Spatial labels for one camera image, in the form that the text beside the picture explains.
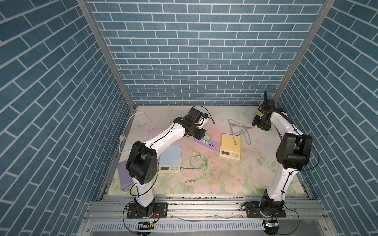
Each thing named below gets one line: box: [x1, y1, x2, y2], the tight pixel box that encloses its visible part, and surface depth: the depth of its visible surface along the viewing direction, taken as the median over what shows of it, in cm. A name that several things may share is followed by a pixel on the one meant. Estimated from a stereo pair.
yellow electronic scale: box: [219, 133, 242, 161], surface depth 98 cm
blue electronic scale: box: [158, 145, 182, 174], surface depth 90 cm
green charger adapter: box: [203, 134, 211, 142], surface depth 96 cm
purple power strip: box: [193, 138, 218, 151], surface depth 98 cm
